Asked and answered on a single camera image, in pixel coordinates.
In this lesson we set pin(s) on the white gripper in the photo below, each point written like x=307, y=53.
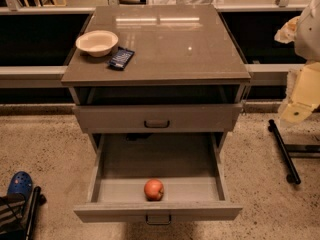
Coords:
x=308, y=37

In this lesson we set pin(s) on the red apple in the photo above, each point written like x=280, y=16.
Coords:
x=154, y=190

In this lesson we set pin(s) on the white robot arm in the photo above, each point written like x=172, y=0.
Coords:
x=307, y=36

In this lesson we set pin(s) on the grey drawer cabinet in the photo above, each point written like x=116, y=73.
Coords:
x=184, y=55

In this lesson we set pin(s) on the open grey middle drawer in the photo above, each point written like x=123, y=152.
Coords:
x=188, y=165

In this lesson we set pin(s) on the black metal stand base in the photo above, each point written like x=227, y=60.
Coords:
x=290, y=151

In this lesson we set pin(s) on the blue snack packet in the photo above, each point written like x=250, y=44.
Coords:
x=121, y=58

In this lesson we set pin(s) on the blue croc shoe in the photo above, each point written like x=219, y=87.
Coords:
x=21, y=183

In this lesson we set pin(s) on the black chair base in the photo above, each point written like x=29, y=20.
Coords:
x=18, y=216

